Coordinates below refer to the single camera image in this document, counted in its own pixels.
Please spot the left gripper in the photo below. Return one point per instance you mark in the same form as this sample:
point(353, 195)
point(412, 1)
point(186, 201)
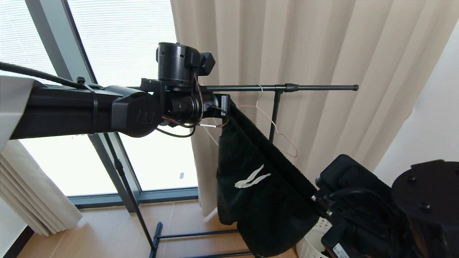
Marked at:
point(186, 107)

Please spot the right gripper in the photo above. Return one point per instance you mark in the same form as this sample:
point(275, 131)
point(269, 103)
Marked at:
point(340, 236)

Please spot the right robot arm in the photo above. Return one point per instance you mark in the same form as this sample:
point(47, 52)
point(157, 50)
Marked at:
point(426, 200)

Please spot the white laundry basket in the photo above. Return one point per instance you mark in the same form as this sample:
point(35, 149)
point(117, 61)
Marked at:
point(312, 243)

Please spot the black clothes rack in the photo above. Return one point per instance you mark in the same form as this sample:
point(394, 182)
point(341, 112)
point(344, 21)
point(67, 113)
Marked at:
point(312, 87)

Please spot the window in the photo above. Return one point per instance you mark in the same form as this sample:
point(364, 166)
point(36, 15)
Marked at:
point(125, 36)

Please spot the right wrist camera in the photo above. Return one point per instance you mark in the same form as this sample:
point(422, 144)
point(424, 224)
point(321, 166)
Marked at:
point(351, 179)

